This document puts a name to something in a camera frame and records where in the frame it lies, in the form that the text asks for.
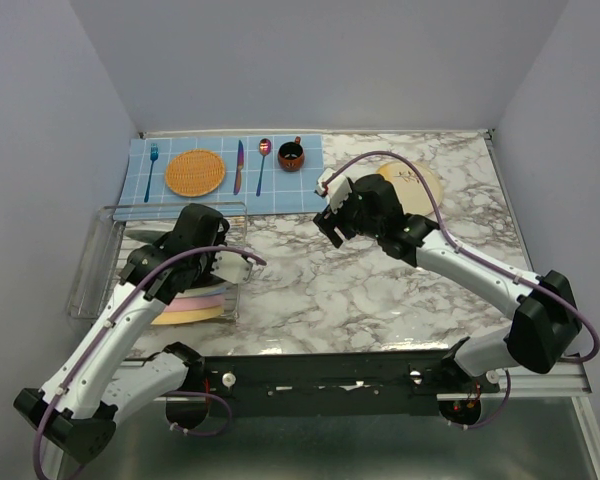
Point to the blue plate in rack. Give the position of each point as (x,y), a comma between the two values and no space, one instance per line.
(206,291)

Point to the cream and yellow plate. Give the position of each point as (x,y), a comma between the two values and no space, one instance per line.
(409,189)

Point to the woven wicker round trivet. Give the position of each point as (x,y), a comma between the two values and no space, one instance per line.
(195,173)

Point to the steel wire dish rack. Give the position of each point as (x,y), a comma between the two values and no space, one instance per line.
(107,249)

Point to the blue metal fork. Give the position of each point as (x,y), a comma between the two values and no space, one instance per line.
(153,157)

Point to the orange and black mug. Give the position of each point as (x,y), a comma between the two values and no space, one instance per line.
(291,156)

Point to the yellow plate in rack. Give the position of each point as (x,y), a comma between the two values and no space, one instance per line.
(187,317)

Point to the blue checked placemat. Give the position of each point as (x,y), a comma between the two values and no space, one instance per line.
(282,192)

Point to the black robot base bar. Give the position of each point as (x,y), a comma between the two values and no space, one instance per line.
(333,384)

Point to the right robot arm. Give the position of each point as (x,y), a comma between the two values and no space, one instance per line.
(540,308)

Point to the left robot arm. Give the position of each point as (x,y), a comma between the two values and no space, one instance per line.
(79,408)

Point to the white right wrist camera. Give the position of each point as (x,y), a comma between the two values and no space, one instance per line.
(334,188)

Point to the iridescent rainbow spoon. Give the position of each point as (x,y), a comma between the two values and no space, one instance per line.
(265,147)

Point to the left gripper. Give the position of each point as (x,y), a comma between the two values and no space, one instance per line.
(210,263)

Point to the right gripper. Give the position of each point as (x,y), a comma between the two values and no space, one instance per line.
(326,221)

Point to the aluminium frame rail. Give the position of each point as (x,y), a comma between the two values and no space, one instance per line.
(545,429)

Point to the iridescent rainbow knife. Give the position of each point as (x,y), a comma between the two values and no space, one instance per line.
(239,167)

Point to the white ceramic plate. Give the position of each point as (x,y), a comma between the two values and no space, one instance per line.
(145,236)

